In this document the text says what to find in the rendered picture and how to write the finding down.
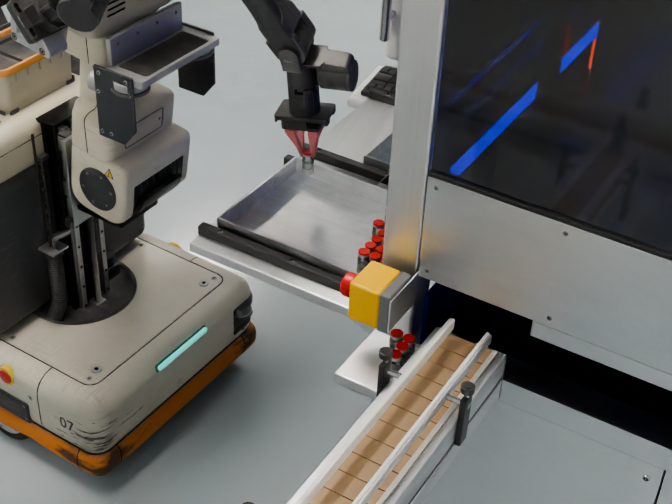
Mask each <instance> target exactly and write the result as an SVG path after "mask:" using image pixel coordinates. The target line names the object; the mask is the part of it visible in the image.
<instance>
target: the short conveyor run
mask: <svg viewBox="0 0 672 504"><path fill-rule="evenodd" d="M454 323H455V319H453V318H452V319H451V318H449V319H448V320H447V322H446V323H445V324H444V325H443V326H442V327H441V328H439V327H436V328H435V329H434V330H433V331H432V332H431V333H430V335H429V336H428V337H427V338H426V339H425V341H424V342H423V343H422V344H421V345H420V346H419V348H418V349H417V350H416V351H415V352H414V353H413V355H412V356H411V357H410V358H409V359H408V361H407V362H406V363H405V364H404V365H403V366H402V368H401V369H400V370H399V371H398V372H397V371H395V370H392V369H391V360H392V358H393V350H392V349H391V348H390V347H386V346H385V347H382V348H380V350H379V358H380V359H381V360H383V361H382V362H381V363H380V365H379V370H378V382H377V395H376V398H375V399H374V401H373V402H372V403H371V404H370V405H369V406H368V408H367V409H366V410H365V411H364V412H363V414H362V415H361V416H360V417H359V418H358V419H357V421H356V422H355V423H354V424H353V425H352V427H351V428H350V429H349V430H348V431H347V432H346V434H345V435H344V436H343V437H342V438H341V439H340V441H339V442H338V443H337V444H336V445H335V447H334V448H333V449H332V450H331V451H330V452H329V454H328V455H327V456H326V457H325V458H324V460H323V461H322V462H321V463H320V464H319V465H318V467H317V468H316V469H315V470H314V471H313V472H312V474H311V475H310V476H309V477H308V478H307V480H306V481H305V482H304V483H303V484H302V485H301V487H300V488H299V489H298V490H297V491H296V493H295V494H294V495H293V496H292V497H291V498H290V500H289V501H288V502H287V503H286V504H422V502H423V501H424V499H425V498H426V497H427V495H428V494H429V492H430V491H431V490H432V488H433V487H434V486H435V484H436V483H437V481H438V480H439V479H440V477H441V476H442V474H443V473H444V472H445V470H446V469H447V468H448V466H449V465H450V463H451V462H452V461H453V459H454V458H455V456H456V455H457V454H458V452H459V451H460V450H461V448H462V447H463V445H464V444H465V443H466V441H467V440H468V438H469V437H470V436H471V434H472V433H473V432H474V430H475V429H476V427H477V426H478V425H479V423H480V422H481V420H482V419H483V418H484V416H485V415H486V414H487V412H488V411H489V409H490V408H491V407H492V405H493V404H494V402H495V401H496V400H497V398H498V397H500V393H501V387H502V381H503V375H504V369H505V363H506V355H505V354H503V353H500V352H497V351H495V350H493V351H492V350H489V349H487V347H488V346H489V345H490V343H491V339H492V335H490V333H488V332H486V333H485V335H484V336H483V337H482V339H481V340H480V341H479V342H478V344H475V343H472V342H470V341H467V340H465V339H462V338H460V337H457V336H455V335H453V334H450V333H451V331H452V330H453V329H454ZM497 353H498V354H497ZM390 376H392V377H393V378H392V379H391V381H390Z"/></svg>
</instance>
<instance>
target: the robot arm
mask: <svg viewBox="0 0 672 504"><path fill-rule="evenodd" d="M241 1H242V2H243V4H244V5H245V6H246V8H247V9H248V10H249V12H250V13H251V15H252V16H253V18H254V20H255V21H256V23H257V26H258V29H259V31H260V32H261V33H262V35H263V36H264V37H265V39H266V40H267V41H266V44H267V46H268V47H269V48H270V50H271V51H272V52H273V53H274V55H275V56H276V57H277V59H279V60H280V63H281V66H282V70H283V71H285V72H286V73H287V86H288V98H289V99H284V100H283V101H282V103H281V104H280V106H279V107H278V109H277V111H276V112H275V114H274V120H275V122H277V121H278V120H280V121H281V128H282V129H284V132H285V134H286V135H287V136H288V137H289V139H290V140H291V141H292V143H293V144H294V145H295V147H296V149H297V151H298V152H299V154H300V156H301V157H303V150H305V131H307V134H308V140H309V146H310V151H311V156H312V158H314V157H315V155H316V151H317V147H318V142H319V138H320V135H321V133H322V130H323V128H324V126H325V127H326V126H328V125H329V123H330V117H331V115H334V114H335V112H336V104H334V103H324V102H320V94H319V86H320V88H323V89H332V90H340V91H349V92H353V91H354V90H355V88H356V85H357V81H358V74H359V67H358V62H357V60H355V59H354V55H353V54H351V53H349V52H343V51H337V50H331V49H328V46H325V45H316V44H313V43H314V36H315V33H316V28H315V26H314V24H313V23H312V21H311V20H310V18H309V17H308V16H307V14H306V13H305V11H304V10H300V11H299V9H298V8H297V7H296V5H295V4H294V2H293V1H290V0H241ZM109 2H110V0H11V1H9V2H8V3H7V4H6V7H7V9H8V11H9V13H10V15H11V16H12V18H13V20H14V21H15V23H16V25H17V26H18V28H19V30H20V31H21V33H22V35H23V36H24V38H25V40H26V41H27V43H29V44H31V45H32V44H35V43H38V42H39V41H41V40H43V39H45V38H47V37H49V36H51V35H53V34H55V33H57V32H59V31H61V30H63V29H65V28H67V27H70V28H72V29H74V30H77V31H80V32H91V31H93V30H94V29H95V28H96V27H97V26H98V25H99V23H100V21H101V19H102V17H103V15H104V12H105V10H106V8H107V6H108V4H109ZM309 123H310V124H309ZM297 133H298V135H297ZM298 136H299V138H298Z"/></svg>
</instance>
